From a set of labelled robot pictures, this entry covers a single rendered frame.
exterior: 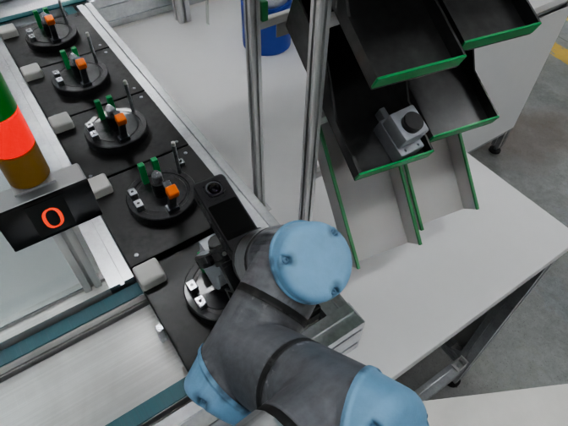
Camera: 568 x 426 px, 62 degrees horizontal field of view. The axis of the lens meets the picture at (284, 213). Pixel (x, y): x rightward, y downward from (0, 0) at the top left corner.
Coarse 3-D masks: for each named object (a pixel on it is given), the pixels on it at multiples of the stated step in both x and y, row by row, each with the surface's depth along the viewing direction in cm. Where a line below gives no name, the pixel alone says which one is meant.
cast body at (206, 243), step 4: (208, 236) 74; (212, 236) 73; (200, 240) 74; (204, 240) 74; (208, 240) 73; (212, 240) 72; (216, 240) 72; (200, 244) 73; (204, 244) 73; (208, 244) 72; (212, 244) 72; (216, 244) 72; (200, 248) 74; (204, 248) 73; (208, 248) 73; (220, 276) 73; (224, 276) 74; (220, 280) 74; (224, 280) 74; (224, 284) 75
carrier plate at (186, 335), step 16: (176, 256) 87; (192, 256) 88; (176, 272) 85; (160, 288) 83; (176, 288) 83; (160, 304) 81; (176, 304) 81; (160, 320) 79; (176, 320) 79; (192, 320) 79; (176, 336) 77; (192, 336) 77; (192, 352) 76
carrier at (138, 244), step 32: (160, 160) 104; (192, 160) 104; (96, 192) 95; (128, 192) 93; (160, 192) 93; (192, 192) 95; (128, 224) 92; (160, 224) 92; (192, 224) 92; (128, 256) 87; (160, 256) 88
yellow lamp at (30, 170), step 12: (36, 144) 57; (24, 156) 55; (36, 156) 57; (0, 168) 56; (12, 168) 56; (24, 168) 56; (36, 168) 58; (48, 168) 60; (12, 180) 57; (24, 180) 57; (36, 180) 58
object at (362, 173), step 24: (288, 24) 75; (336, 48) 76; (336, 72) 75; (360, 72) 76; (336, 96) 74; (360, 96) 74; (384, 96) 75; (408, 96) 73; (336, 120) 70; (360, 120) 73; (360, 144) 72; (360, 168) 71; (384, 168) 70
